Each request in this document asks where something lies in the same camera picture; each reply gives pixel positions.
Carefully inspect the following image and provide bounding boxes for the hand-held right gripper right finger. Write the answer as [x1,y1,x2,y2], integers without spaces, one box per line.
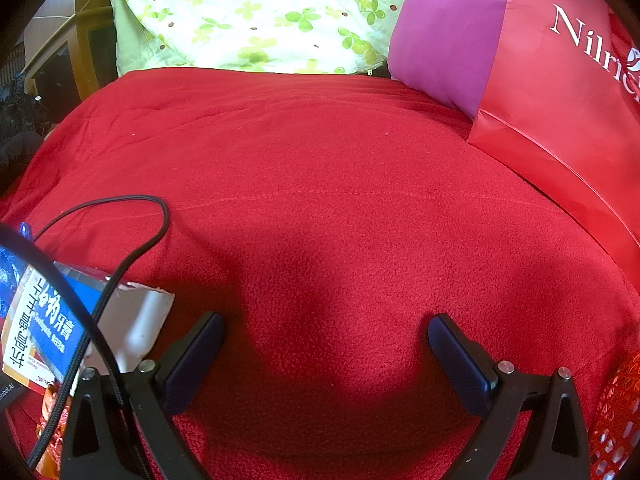
[427,312,591,480]

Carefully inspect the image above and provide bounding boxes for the shiny red orange wrapper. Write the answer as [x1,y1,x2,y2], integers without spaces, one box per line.
[32,385,76,476]

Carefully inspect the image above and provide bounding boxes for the red fleece blanket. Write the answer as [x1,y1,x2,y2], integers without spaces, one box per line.
[0,67,640,480]

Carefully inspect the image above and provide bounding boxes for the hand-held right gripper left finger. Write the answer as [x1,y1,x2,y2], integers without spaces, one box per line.
[60,311,226,480]

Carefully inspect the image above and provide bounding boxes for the blue toothpaste box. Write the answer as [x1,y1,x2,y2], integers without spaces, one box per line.
[27,260,176,386]

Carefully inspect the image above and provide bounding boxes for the pink pillow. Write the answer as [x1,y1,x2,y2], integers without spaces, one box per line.
[387,0,511,121]

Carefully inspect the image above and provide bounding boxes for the black cable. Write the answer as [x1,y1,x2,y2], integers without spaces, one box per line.
[27,196,171,468]

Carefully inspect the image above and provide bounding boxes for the red paper gift bag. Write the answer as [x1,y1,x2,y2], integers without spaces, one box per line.
[467,0,640,301]

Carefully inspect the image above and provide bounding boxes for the green clover print quilt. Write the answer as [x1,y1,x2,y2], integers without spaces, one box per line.
[106,0,431,77]

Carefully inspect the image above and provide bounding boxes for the red plastic mesh basket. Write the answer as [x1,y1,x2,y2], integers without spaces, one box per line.
[589,352,640,480]

